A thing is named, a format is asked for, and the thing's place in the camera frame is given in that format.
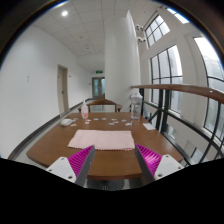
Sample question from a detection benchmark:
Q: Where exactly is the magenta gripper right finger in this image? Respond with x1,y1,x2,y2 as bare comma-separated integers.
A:
134,144,183,185

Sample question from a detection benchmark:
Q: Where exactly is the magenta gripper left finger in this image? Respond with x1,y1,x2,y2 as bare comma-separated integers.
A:
47,145,95,186

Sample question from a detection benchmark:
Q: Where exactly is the pink towel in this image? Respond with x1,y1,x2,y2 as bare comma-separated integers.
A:
68,130,135,151

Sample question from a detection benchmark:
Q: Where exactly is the white paper card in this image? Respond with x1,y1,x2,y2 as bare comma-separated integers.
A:
143,123,155,130

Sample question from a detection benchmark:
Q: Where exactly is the pink spray bottle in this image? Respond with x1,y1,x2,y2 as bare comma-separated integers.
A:
81,101,89,119

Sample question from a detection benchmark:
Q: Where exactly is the wooden handrail with black railing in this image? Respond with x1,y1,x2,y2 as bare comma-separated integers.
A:
132,84,224,165

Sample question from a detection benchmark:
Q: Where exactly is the clear plastic water jug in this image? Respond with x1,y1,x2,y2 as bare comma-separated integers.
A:
131,93,143,120

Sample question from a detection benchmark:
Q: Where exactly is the wooden chair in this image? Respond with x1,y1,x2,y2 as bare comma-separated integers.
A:
78,99,122,112

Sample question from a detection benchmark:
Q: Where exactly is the glass double door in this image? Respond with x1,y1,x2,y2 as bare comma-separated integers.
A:
92,77,105,99

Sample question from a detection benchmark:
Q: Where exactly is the beige side door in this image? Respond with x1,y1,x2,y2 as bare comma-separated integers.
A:
57,65,69,115

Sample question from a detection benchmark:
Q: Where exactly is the green exit sign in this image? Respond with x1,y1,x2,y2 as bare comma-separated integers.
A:
96,70,104,74

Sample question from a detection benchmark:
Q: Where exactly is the white round pillar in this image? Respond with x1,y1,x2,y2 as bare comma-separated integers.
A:
105,11,140,112

